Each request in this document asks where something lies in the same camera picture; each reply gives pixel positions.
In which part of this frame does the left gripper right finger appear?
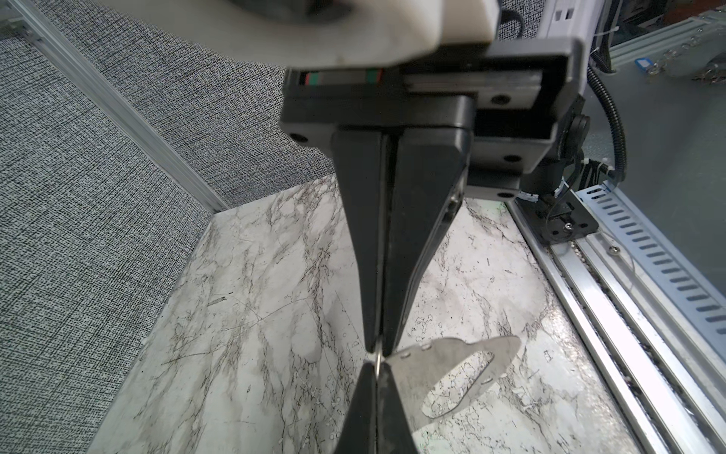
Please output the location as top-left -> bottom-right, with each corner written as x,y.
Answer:
376,363 -> 418,454

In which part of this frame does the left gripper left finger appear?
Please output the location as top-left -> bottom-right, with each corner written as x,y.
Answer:
334,362 -> 377,454

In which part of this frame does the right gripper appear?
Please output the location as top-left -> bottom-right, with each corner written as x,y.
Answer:
280,38 -> 584,356

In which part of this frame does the silver perforated metal key holder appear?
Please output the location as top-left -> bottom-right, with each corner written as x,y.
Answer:
385,336 -> 522,432

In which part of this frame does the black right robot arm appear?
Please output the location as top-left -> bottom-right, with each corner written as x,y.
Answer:
280,38 -> 597,355

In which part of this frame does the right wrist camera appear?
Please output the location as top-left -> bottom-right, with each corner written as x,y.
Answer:
106,0 -> 500,69

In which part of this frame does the black corrugated cable conduit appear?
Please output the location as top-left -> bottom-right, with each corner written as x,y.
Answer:
586,64 -> 628,185

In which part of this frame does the grey slotted cable duct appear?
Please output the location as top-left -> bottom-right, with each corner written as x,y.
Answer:
577,183 -> 725,359

